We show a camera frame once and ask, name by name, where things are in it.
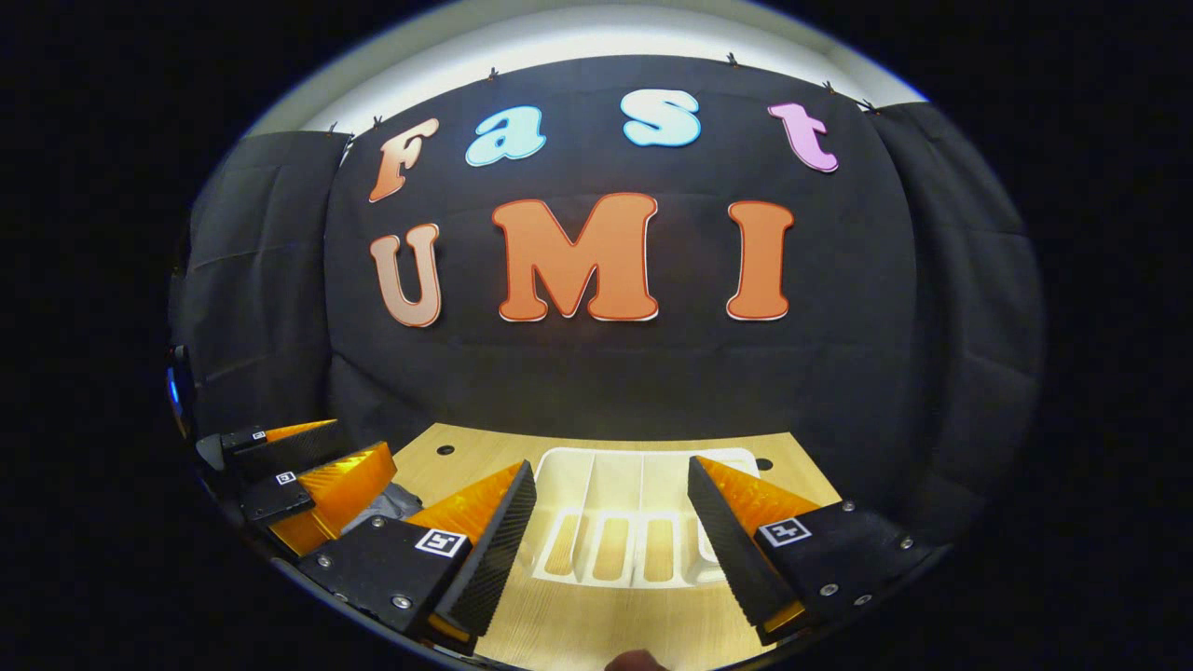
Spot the white bookshelf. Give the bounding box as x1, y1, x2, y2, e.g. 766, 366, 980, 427
527, 447, 761, 591

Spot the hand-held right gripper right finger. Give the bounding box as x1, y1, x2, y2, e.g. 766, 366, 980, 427
687, 456, 942, 647

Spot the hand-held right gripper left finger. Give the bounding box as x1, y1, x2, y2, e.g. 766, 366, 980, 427
298, 459, 539, 653

